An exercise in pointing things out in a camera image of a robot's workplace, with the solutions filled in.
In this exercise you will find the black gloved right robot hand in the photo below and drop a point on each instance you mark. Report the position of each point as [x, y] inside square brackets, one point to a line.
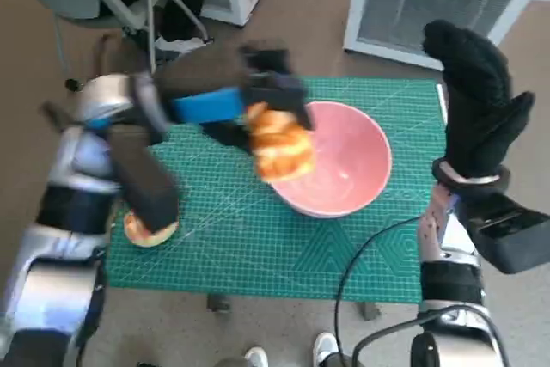
[477, 118]

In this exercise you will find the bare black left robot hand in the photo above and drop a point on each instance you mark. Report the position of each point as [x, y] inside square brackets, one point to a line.
[206, 105]

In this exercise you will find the long orange toy bread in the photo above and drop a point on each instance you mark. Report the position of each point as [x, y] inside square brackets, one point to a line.
[279, 148]

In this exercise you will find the pink bowl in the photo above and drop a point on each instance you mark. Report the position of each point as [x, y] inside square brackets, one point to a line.
[344, 156]

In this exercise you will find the round toy bread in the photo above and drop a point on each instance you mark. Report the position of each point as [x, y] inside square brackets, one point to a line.
[142, 239]

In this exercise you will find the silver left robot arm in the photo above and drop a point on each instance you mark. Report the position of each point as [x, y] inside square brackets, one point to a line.
[56, 281]

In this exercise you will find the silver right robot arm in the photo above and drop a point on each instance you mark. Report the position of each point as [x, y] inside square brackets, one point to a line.
[451, 281]

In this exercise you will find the large white mesh cabinet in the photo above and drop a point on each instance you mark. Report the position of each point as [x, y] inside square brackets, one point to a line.
[429, 6]

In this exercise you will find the green cutting mat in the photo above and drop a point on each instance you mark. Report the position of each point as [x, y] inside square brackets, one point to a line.
[236, 234]

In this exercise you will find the grey table foot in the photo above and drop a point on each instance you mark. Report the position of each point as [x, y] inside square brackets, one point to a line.
[370, 311]
[218, 303]

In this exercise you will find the white shoe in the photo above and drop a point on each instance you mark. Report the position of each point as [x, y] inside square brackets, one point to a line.
[256, 356]
[324, 347]

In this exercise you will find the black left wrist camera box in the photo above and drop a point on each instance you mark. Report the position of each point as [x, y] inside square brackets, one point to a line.
[142, 186]

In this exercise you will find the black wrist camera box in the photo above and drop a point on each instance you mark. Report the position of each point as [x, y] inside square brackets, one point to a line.
[511, 238]
[142, 186]

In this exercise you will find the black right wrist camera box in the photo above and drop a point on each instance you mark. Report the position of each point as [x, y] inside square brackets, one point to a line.
[511, 238]

